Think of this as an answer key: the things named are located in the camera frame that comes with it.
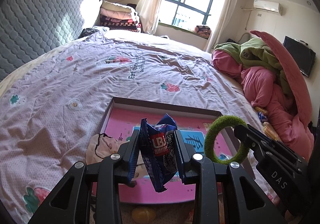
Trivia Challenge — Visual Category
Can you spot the blue snack packet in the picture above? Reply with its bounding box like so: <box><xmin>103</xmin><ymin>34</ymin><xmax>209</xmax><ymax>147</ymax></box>
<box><xmin>138</xmin><ymin>114</ymin><xmax>177</xmax><ymax>193</ymax></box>

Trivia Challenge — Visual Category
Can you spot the green fuzzy ring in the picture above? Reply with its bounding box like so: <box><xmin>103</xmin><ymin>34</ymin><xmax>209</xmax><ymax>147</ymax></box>
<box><xmin>203</xmin><ymin>115</ymin><xmax>250</xmax><ymax>166</ymax></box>

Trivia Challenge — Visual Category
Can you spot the orange tangerine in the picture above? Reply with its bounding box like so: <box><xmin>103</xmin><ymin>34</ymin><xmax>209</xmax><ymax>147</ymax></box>
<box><xmin>131</xmin><ymin>207</ymin><xmax>157</xmax><ymax>224</ymax></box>

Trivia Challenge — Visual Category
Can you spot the cream lace scrunchie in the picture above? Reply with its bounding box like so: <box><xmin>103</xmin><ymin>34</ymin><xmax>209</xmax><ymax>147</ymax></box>
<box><xmin>86</xmin><ymin>133</ymin><xmax>120</xmax><ymax>165</ymax></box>

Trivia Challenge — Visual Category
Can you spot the dark shallow cardboard box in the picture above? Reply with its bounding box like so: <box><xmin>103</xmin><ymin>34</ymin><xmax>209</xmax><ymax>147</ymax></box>
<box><xmin>92</xmin><ymin>96</ymin><xmax>256</xmax><ymax>205</ymax></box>

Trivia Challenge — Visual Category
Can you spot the yellow wafer snack pack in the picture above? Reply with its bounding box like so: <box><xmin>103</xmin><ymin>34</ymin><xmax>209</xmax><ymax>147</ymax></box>
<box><xmin>263</xmin><ymin>122</ymin><xmax>281</xmax><ymax>142</ymax></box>

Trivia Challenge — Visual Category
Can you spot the small blue snack wrapper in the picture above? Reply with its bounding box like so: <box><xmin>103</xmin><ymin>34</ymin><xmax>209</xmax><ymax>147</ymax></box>
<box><xmin>258</xmin><ymin>112</ymin><xmax>268</xmax><ymax>123</ymax></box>

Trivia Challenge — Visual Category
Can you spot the pink round cushion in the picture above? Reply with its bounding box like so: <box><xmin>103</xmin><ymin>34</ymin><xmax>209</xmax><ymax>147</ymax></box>
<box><xmin>249</xmin><ymin>30</ymin><xmax>312</xmax><ymax>128</ymax></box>

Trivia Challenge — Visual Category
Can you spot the lilac strawberry print bedsheet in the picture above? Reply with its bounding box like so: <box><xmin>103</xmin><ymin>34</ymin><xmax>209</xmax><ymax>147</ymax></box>
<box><xmin>1</xmin><ymin>31</ymin><xmax>262</xmax><ymax>223</ymax></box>

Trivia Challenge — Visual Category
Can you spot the pink quilt heap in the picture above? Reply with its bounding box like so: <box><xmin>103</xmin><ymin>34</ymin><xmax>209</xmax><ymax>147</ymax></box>
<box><xmin>213</xmin><ymin>50</ymin><xmax>314</xmax><ymax>161</ymax></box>

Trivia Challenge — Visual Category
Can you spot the black flat television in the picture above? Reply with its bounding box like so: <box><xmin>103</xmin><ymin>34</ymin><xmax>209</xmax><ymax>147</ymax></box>
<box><xmin>283</xmin><ymin>36</ymin><xmax>316</xmax><ymax>77</ymax></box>

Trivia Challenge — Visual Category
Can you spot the green blanket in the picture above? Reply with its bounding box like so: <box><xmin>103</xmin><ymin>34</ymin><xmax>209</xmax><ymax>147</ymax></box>
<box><xmin>213</xmin><ymin>38</ymin><xmax>293</xmax><ymax>96</ymax></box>

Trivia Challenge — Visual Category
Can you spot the patterned cushion on sill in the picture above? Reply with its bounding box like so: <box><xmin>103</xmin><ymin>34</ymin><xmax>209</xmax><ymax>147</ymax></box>
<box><xmin>194</xmin><ymin>25</ymin><xmax>212</xmax><ymax>39</ymax></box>

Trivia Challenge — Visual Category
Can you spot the stack of folded blankets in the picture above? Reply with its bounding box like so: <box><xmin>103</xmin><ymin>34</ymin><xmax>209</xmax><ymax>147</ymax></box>
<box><xmin>98</xmin><ymin>1</ymin><xmax>142</xmax><ymax>33</ymax></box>

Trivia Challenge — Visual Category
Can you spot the grey quilted headboard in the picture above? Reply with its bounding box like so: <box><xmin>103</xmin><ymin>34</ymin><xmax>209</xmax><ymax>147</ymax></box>
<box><xmin>1</xmin><ymin>0</ymin><xmax>103</xmax><ymax>79</ymax></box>

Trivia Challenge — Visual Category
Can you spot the white air conditioner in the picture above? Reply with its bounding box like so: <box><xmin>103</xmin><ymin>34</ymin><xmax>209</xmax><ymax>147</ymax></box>
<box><xmin>253</xmin><ymin>0</ymin><xmax>283</xmax><ymax>16</ymax></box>

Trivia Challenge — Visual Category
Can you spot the right cream curtain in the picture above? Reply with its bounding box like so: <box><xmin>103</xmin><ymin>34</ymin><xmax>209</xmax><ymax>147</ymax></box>
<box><xmin>204</xmin><ymin>0</ymin><xmax>238</xmax><ymax>53</ymax></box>

